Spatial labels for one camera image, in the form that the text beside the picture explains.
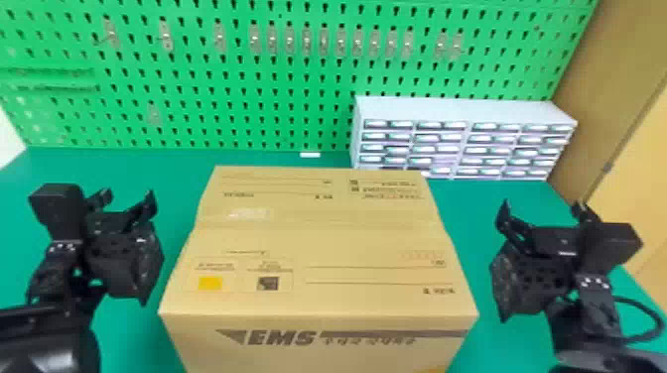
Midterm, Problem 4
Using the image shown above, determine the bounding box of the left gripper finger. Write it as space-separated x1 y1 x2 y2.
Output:
86 187 114 212
121 188 159 231

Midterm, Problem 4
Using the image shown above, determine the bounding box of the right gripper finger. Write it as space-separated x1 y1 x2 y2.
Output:
570 200 600 228
494 199 533 254

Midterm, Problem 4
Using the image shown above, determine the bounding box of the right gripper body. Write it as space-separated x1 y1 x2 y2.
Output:
488 227 583 323

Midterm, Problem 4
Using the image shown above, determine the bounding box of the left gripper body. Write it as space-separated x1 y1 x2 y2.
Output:
81 210 166 308

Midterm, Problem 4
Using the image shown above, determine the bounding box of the cardboard box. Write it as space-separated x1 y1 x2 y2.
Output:
157 165 480 373

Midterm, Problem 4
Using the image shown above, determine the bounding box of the white drawer cabinet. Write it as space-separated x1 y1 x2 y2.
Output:
454 99 579 183
351 95 469 181

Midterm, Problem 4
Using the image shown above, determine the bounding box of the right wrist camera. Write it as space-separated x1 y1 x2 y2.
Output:
577 220 644 276

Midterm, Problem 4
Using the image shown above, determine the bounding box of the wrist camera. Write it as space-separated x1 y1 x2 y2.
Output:
28 183 88 242
577 220 644 276

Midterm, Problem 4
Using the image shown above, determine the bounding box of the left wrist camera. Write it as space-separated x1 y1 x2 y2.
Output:
28 183 88 242

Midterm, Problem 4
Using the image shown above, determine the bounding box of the black cable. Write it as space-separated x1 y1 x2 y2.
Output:
610 294 667 346

